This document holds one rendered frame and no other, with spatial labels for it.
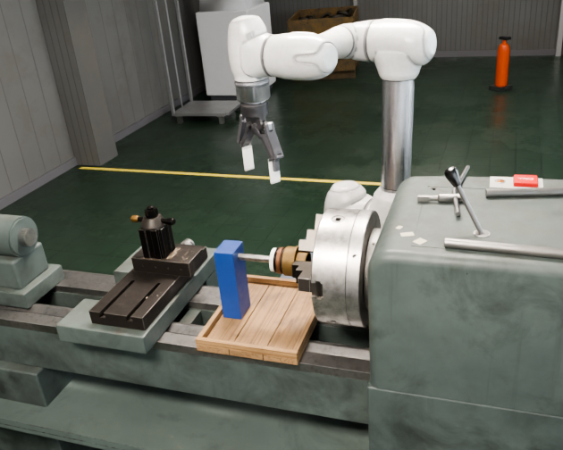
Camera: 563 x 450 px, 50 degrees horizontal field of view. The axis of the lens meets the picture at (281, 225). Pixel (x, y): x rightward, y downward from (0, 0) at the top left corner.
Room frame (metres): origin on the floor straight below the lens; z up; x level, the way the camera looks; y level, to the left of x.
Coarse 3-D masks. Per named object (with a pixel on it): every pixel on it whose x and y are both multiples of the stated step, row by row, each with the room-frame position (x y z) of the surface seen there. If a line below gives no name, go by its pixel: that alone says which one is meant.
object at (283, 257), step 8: (280, 248) 1.49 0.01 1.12; (288, 248) 1.48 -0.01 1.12; (296, 248) 1.47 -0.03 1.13; (280, 256) 1.47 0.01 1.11; (288, 256) 1.45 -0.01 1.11; (296, 256) 1.46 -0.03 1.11; (304, 256) 1.45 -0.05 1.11; (280, 264) 1.46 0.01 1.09; (288, 264) 1.44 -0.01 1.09; (280, 272) 1.46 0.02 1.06; (288, 272) 1.44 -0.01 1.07
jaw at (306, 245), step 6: (318, 216) 1.51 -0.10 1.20; (318, 222) 1.50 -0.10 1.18; (312, 234) 1.49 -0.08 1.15; (300, 240) 1.49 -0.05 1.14; (306, 240) 1.49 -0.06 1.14; (312, 240) 1.48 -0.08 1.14; (300, 246) 1.48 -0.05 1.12; (306, 246) 1.48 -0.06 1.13; (312, 246) 1.47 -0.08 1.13; (312, 252) 1.48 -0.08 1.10
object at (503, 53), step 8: (504, 40) 6.95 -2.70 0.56; (504, 48) 6.91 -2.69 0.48; (504, 56) 6.90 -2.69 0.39; (496, 64) 6.99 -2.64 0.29; (504, 64) 6.90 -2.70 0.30; (496, 72) 6.96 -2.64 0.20; (504, 72) 6.90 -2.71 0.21; (496, 80) 6.95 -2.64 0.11; (504, 80) 6.90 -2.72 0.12; (496, 88) 6.90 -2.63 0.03; (504, 88) 6.87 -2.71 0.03
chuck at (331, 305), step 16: (336, 208) 1.48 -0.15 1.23; (320, 224) 1.40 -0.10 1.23; (336, 224) 1.39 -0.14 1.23; (352, 224) 1.37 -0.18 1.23; (320, 240) 1.35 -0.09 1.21; (336, 240) 1.34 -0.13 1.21; (320, 256) 1.32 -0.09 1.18; (336, 256) 1.31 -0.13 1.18; (320, 272) 1.30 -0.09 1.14; (336, 272) 1.29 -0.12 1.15; (336, 288) 1.28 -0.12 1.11; (320, 304) 1.29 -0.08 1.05; (336, 304) 1.28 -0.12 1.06; (320, 320) 1.33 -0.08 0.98; (336, 320) 1.30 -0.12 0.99
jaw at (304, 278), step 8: (296, 264) 1.42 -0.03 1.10; (304, 264) 1.41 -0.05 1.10; (296, 272) 1.38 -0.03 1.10; (304, 272) 1.36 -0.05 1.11; (296, 280) 1.38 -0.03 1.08; (304, 280) 1.33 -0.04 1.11; (304, 288) 1.33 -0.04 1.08; (312, 288) 1.31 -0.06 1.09; (320, 288) 1.30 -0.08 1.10; (320, 296) 1.30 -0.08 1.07
